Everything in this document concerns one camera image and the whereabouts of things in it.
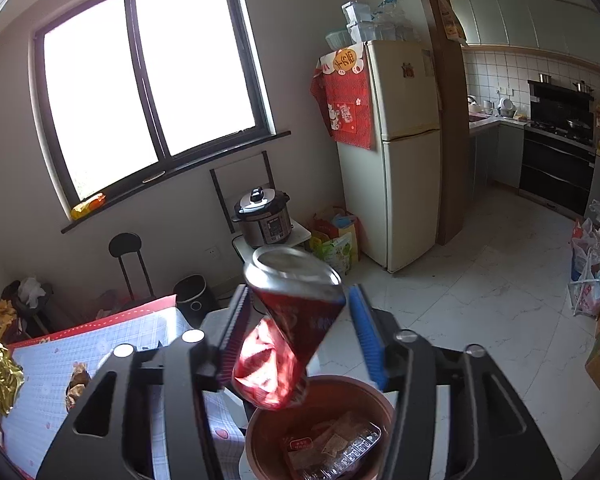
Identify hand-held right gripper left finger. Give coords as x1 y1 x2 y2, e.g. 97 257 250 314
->
37 284 253 480

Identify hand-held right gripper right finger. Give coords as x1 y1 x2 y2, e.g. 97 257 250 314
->
349 284 563 480

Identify red foil wrapper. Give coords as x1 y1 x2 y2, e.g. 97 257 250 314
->
231 245 348 411

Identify brown plastic basin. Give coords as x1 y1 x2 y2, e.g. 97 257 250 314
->
244 375 398 480

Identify clear plastic food tray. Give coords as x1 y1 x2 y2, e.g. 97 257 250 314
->
280 412 383 480

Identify brown paper wrapper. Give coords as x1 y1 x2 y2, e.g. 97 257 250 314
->
65 364 93 411

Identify gold foil wrapper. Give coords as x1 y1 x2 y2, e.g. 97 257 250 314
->
0 316 26 416

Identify black trash bin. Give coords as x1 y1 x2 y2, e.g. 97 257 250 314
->
174 274 220 316

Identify green printed gift bag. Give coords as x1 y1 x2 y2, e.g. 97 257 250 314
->
310 232 356 276

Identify red gift bag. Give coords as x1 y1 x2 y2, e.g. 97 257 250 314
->
312 205 361 241

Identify silver pressure cooker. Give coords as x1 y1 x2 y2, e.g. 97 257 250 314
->
234 186 295 248

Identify small white side table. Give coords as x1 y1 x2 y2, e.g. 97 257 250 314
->
231 222 313 266

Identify black round-back chair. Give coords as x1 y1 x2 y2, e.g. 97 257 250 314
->
108 232 156 308

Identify white refrigerator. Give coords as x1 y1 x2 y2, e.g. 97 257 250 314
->
320 39 443 275

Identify dark window sill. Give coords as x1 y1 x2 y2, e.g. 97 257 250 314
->
60 130 292 235

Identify yellow snack bag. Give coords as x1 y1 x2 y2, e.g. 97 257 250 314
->
70 192 107 221

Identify white crumpled plastic bag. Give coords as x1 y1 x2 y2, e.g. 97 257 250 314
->
17 276 48 308

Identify grey lower kitchen cabinet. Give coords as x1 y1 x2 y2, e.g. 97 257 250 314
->
469 117 526 191

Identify red printed cloth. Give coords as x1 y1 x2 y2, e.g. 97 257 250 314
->
310 45 378 150

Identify pile of colourful packages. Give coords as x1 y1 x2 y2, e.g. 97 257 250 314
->
570 200 600 318

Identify black oven stove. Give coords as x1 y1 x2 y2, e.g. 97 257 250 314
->
519 122 597 218

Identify dark framed window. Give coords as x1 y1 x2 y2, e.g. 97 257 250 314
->
30 0 276 206

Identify clear plastic bowl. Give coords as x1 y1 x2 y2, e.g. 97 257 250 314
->
325 30 353 51

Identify black range hood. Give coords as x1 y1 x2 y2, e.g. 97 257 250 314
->
527 79 596 126

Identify stack of clear storage boxes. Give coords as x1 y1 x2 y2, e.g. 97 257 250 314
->
341 0 376 43

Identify clear plastic bag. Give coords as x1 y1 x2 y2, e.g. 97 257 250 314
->
372 0 421 43

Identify hanging printed card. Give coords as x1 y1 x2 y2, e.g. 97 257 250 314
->
435 0 467 43

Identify pale upper kitchen cabinets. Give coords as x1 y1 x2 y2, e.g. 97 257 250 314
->
450 0 600 61

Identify black metal frame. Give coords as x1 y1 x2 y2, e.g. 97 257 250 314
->
210 150 276 236

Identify wooden door frame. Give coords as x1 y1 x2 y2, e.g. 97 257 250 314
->
412 0 471 246

